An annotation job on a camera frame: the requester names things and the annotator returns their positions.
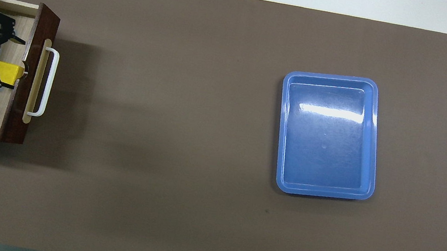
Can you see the brown paper table mat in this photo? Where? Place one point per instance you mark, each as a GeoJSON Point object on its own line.
{"type": "Point", "coordinates": [177, 181]}

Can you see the blue plastic tray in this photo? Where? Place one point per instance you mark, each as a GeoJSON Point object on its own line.
{"type": "Point", "coordinates": [328, 152]}

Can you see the yellow cube block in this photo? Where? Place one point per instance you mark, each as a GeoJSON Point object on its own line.
{"type": "Point", "coordinates": [8, 73]}

